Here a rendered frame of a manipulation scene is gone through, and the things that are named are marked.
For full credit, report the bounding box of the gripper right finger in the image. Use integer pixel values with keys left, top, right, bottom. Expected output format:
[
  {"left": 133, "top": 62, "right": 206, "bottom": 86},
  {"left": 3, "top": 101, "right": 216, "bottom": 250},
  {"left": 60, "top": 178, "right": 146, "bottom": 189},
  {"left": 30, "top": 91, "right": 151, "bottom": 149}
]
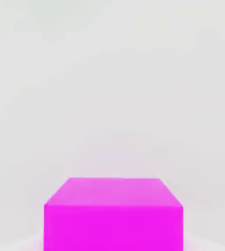
[{"left": 183, "top": 232, "right": 225, "bottom": 251}]

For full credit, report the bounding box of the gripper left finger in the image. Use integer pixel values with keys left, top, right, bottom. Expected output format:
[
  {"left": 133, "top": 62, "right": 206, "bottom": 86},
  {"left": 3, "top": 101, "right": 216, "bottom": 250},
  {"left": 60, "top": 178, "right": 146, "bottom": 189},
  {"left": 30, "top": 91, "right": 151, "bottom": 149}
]
[{"left": 0, "top": 229, "right": 45, "bottom": 251}]

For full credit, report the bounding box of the small magenta cube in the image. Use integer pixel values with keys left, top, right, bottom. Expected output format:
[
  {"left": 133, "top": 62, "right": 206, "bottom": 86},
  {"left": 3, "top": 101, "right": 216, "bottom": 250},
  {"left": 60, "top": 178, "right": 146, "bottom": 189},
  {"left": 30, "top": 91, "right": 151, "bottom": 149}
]
[{"left": 44, "top": 177, "right": 184, "bottom": 251}]

